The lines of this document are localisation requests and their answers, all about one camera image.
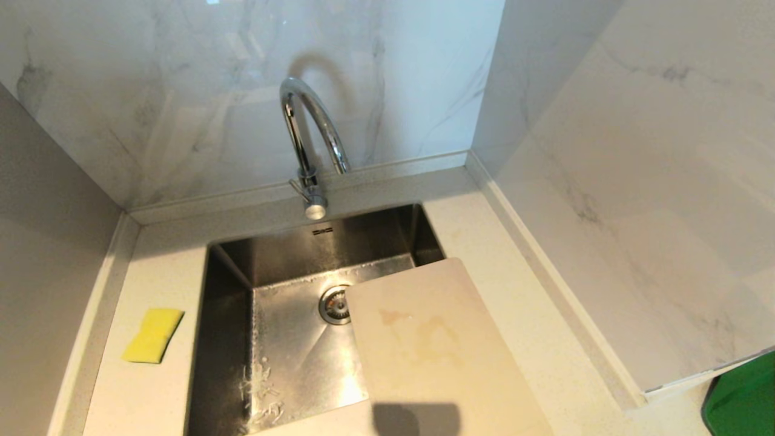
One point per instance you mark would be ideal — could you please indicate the chrome gooseneck faucet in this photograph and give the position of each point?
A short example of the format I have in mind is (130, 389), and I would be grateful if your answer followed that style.
(301, 133)

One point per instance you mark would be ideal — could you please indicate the beige plastic cutting board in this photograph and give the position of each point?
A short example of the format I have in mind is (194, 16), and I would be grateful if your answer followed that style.
(436, 351)

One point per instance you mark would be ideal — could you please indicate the round metal sink drain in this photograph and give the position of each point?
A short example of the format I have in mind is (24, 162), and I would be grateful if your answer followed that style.
(333, 304)

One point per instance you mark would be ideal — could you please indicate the stainless steel sink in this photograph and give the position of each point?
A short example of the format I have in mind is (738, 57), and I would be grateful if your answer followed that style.
(284, 339)

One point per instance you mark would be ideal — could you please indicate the yellow sponge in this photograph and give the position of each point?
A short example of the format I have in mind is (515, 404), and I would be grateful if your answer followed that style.
(152, 335)

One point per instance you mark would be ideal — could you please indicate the green plastic bin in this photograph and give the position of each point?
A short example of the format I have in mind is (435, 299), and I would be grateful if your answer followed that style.
(743, 399)

